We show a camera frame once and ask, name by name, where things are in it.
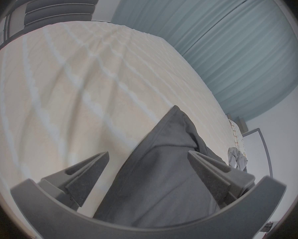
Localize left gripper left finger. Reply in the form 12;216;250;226
40;151;110;208

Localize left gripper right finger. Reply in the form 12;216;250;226
187;150;256;209

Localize pile of clothes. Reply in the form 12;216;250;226
228;147;248;173

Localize bed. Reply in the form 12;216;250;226
0;0;247;219

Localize white printed pillow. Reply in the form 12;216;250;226
229;119;246;156

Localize black garment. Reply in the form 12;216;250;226
93;105;228;228

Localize blue-green curtain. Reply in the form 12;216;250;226
112;0;264;57
182;0;298;122

